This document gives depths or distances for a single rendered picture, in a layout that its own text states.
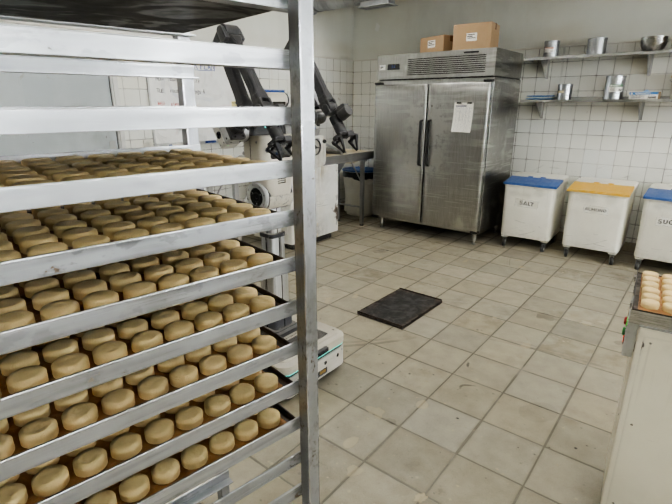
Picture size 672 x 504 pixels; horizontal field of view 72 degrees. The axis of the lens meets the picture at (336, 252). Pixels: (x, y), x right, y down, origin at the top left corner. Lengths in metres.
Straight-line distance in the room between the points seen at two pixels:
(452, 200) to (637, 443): 3.79
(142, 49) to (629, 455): 1.89
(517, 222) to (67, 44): 5.02
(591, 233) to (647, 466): 3.47
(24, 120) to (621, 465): 1.97
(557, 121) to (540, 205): 1.06
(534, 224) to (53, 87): 4.68
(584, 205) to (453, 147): 1.43
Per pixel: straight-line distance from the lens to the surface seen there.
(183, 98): 1.20
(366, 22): 7.06
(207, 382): 0.87
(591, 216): 5.21
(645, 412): 1.93
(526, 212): 5.36
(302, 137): 0.81
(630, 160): 5.76
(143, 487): 0.97
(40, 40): 0.69
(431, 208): 5.48
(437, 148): 5.36
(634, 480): 2.09
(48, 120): 0.68
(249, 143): 2.42
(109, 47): 0.71
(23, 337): 0.73
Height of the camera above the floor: 1.52
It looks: 18 degrees down
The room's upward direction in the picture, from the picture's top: straight up
